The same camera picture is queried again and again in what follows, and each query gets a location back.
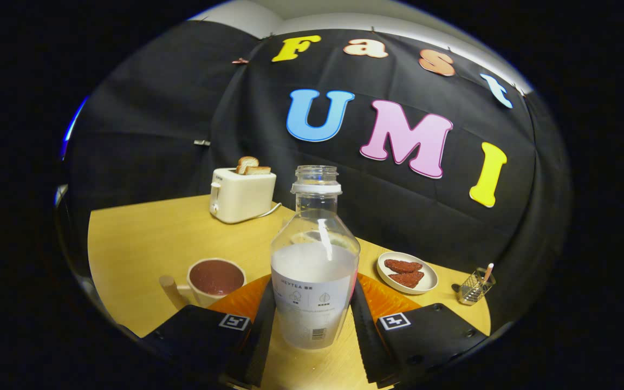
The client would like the red meat piece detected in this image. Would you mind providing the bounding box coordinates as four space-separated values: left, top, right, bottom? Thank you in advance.
383 259 424 274
388 271 425 288

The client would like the wooden table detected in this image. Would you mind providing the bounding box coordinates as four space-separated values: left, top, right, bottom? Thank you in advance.
87 194 491 390

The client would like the clear plastic juice bottle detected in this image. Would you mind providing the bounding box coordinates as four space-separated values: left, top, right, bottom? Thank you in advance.
270 165 360 350

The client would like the cream toaster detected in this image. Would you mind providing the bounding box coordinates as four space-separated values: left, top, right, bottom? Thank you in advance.
209 167 277 224

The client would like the black backdrop cloth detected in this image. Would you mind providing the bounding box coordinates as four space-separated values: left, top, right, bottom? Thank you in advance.
66 21 571 331

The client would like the cream cup with wooden handle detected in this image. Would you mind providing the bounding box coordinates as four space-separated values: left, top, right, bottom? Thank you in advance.
159 258 247 310

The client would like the metal mesh utensil holder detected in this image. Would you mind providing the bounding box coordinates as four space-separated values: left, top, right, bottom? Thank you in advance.
457 266 497 306

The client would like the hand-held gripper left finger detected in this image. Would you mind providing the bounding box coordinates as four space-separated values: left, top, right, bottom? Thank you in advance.
139 275 279 390

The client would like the white round plate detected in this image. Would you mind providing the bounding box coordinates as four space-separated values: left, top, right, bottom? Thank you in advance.
376 251 439 295

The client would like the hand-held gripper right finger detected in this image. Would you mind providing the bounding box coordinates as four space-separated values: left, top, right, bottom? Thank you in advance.
347 274 489 390

